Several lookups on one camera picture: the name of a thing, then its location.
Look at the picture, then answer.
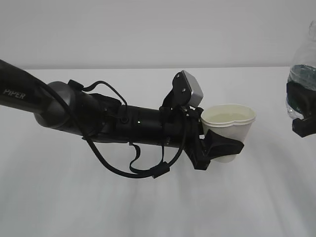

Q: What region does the clear plastic water bottle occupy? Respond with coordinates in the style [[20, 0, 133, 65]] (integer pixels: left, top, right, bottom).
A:
[[286, 20, 316, 120]]

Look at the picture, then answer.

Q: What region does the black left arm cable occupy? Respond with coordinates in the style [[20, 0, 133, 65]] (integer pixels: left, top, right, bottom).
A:
[[68, 79, 186, 180]]

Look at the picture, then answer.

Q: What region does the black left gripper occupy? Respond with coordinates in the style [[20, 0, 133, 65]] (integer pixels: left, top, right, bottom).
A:
[[182, 107, 244, 170]]

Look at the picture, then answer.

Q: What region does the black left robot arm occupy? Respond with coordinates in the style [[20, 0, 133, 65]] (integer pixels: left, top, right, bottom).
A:
[[0, 61, 244, 170]]

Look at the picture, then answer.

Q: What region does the white paper cup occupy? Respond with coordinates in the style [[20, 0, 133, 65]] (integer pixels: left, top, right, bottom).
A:
[[200, 103, 256, 164]]

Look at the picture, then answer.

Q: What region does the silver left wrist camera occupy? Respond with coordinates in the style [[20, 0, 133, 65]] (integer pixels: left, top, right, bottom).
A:
[[160, 70, 203, 110]]

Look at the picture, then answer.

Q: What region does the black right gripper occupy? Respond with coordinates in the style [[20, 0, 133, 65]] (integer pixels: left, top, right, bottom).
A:
[[286, 82, 316, 137]]

